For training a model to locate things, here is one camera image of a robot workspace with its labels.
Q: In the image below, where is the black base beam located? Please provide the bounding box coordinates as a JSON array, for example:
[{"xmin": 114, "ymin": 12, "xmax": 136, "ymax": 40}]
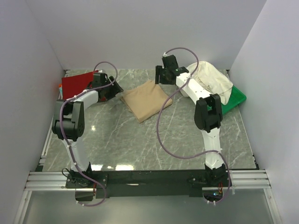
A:
[{"xmin": 65, "ymin": 169, "xmax": 231, "ymax": 199}]

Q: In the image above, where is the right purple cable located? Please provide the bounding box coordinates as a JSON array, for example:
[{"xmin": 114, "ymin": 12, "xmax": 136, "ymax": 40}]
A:
[{"xmin": 156, "ymin": 47, "xmax": 233, "ymax": 205}]

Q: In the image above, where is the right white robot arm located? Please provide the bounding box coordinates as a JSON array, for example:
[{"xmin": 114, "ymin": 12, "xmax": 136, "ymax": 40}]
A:
[{"xmin": 155, "ymin": 54, "xmax": 227, "ymax": 186}]

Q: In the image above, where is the green plastic tray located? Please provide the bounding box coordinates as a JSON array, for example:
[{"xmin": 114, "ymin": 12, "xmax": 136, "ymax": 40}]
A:
[{"xmin": 221, "ymin": 86, "xmax": 247, "ymax": 115}]

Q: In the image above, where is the beige t shirt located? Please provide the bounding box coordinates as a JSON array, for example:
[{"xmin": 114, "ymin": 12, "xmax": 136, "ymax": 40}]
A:
[{"xmin": 121, "ymin": 80, "xmax": 173, "ymax": 123}]

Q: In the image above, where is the folded light blue t shirt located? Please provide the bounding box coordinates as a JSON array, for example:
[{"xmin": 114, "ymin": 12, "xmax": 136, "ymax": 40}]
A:
[{"xmin": 59, "ymin": 87, "xmax": 63, "ymax": 99}]

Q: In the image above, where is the purple cable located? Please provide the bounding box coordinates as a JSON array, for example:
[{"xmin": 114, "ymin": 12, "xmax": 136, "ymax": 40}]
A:
[
  {"xmin": 156, "ymin": 47, "xmax": 233, "ymax": 205},
  {"xmin": 59, "ymin": 61, "xmax": 119, "ymax": 208}
]

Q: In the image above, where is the folded red t shirt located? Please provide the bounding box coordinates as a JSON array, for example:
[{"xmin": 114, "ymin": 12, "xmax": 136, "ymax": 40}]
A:
[{"xmin": 62, "ymin": 71, "xmax": 93, "ymax": 99}]

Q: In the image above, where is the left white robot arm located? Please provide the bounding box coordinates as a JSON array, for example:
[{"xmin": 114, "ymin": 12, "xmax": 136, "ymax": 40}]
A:
[{"xmin": 51, "ymin": 70, "xmax": 123, "ymax": 188}]

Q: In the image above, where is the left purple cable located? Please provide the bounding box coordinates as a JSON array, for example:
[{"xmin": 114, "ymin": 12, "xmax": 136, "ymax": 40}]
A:
[{"xmin": 59, "ymin": 61, "xmax": 119, "ymax": 208}]

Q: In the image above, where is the aluminium frame rail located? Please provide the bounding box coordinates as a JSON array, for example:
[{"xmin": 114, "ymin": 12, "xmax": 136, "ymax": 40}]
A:
[{"xmin": 14, "ymin": 169, "xmax": 282, "ymax": 224}]

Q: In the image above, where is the white t shirt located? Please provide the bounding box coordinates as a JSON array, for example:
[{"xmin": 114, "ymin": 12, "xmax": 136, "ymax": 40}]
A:
[{"xmin": 176, "ymin": 61, "xmax": 233, "ymax": 105}]

